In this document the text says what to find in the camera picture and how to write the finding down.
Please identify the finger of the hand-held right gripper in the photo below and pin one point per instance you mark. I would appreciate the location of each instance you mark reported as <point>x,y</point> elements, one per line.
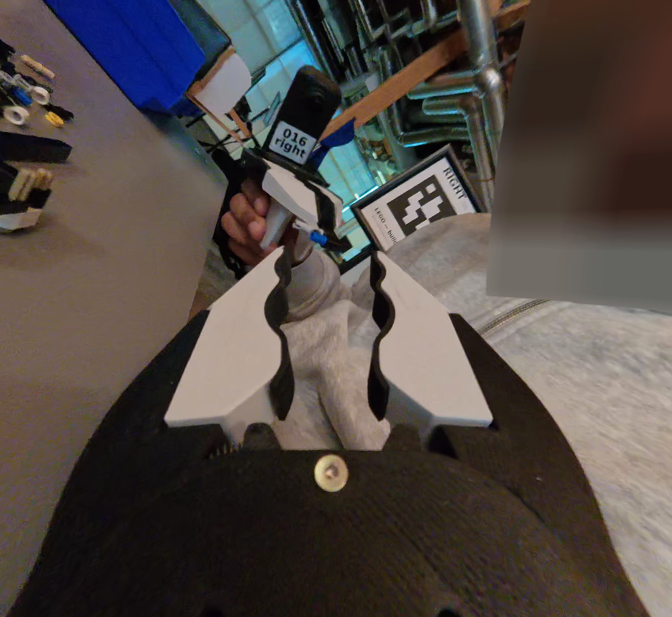
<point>286,192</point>
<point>330,213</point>

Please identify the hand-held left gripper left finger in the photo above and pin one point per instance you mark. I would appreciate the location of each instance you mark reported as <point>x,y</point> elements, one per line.
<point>225,365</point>

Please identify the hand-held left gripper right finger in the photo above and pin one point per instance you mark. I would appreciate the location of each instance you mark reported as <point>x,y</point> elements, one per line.
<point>430,365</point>

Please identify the blue storage bin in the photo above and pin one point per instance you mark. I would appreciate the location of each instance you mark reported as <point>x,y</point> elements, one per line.
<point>105,13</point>

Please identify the angled black lego beam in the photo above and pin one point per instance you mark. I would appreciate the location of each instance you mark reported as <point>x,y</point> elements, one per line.
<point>36,149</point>

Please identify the scattered small lego pieces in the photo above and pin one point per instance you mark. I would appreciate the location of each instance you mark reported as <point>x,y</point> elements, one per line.
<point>39,95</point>

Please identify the black lego pin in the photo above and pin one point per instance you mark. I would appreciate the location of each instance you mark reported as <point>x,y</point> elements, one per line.
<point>336,244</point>

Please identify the person's right hand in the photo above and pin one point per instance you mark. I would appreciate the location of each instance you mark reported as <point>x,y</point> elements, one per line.
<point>244,228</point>

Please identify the metal pipes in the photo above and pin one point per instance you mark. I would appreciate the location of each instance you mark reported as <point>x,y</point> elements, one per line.
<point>483,103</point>

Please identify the grey lego pin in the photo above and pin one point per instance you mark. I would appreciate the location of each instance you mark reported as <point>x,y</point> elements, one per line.
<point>302,227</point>

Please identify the person's right forearm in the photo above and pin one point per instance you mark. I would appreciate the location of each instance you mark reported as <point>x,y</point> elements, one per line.
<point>315,286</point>

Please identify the framed marker sign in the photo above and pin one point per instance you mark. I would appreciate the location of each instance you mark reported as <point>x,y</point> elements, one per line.
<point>420,208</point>

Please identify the blue lego pin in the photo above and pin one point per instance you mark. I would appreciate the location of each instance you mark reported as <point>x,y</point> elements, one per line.
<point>317,237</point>

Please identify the black white lego assembly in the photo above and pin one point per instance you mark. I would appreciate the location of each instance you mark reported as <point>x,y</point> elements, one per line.
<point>26,197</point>

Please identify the wooden beam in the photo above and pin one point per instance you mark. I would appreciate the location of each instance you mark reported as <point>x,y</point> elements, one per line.
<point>420,66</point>

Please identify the glass block window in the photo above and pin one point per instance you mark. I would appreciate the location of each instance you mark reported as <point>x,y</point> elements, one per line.
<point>241,8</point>

